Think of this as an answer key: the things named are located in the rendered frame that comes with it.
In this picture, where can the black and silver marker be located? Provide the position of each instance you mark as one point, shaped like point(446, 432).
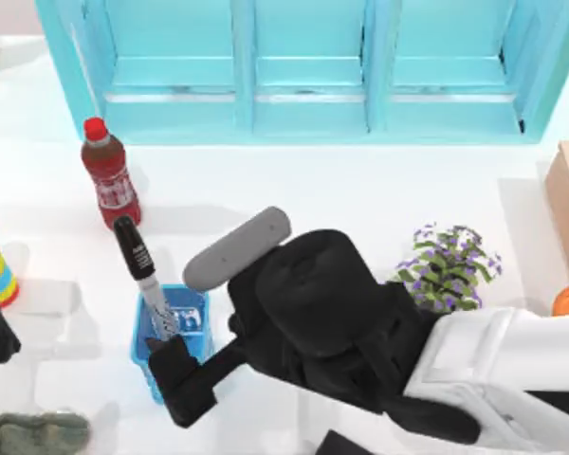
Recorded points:
point(140, 265)

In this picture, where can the blue plastic basket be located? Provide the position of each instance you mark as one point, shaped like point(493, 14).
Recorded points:
point(192, 318)

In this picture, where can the grey-green lumpy object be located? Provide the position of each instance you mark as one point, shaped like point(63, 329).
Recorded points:
point(33, 433)

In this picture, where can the red bottle with red cap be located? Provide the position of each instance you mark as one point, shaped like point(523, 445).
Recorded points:
point(111, 182)

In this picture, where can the stack of coloured rings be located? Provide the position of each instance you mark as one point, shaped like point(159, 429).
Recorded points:
point(2, 272)

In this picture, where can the purple flower plant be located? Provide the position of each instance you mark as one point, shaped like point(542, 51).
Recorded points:
point(448, 267)

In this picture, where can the light blue rack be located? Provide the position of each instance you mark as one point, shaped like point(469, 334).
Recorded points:
point(308, 66)

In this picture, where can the salmon-coloured shallow box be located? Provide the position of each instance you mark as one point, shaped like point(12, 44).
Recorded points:
point(566, 204)

